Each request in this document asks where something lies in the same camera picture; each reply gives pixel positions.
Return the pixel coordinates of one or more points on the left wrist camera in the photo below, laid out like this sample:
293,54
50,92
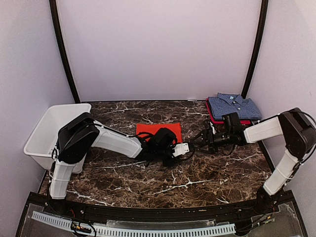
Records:
164,143

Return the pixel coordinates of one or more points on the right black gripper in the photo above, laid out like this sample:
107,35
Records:
206,135

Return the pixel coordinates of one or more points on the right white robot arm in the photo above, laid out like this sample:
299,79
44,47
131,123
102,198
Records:
296,126

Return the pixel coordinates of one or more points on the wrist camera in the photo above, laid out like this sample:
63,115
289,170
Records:
164,143
231,123

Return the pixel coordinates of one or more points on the white plastic laundry basket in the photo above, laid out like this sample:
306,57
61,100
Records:
44,137

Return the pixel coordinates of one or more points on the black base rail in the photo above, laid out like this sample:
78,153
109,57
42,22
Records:
239,213

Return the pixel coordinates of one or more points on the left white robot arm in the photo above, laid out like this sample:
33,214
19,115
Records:
83,132

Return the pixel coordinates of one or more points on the white slotted cable duct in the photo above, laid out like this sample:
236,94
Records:
137,229

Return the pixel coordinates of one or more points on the left black frame post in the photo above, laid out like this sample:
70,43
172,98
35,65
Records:
62,50

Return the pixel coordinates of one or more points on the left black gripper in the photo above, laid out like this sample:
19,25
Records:
167,163

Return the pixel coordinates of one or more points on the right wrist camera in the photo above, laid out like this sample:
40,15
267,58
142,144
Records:
231,123

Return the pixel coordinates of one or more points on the black frame post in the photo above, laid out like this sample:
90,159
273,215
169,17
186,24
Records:
256,48
62,50

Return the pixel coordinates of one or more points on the blue checked shirt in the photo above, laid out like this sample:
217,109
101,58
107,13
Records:
224,104

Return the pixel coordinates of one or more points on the right black frame post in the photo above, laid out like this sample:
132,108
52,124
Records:
256,48

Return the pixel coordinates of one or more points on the orange garment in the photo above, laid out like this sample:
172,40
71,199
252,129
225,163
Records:
153,128

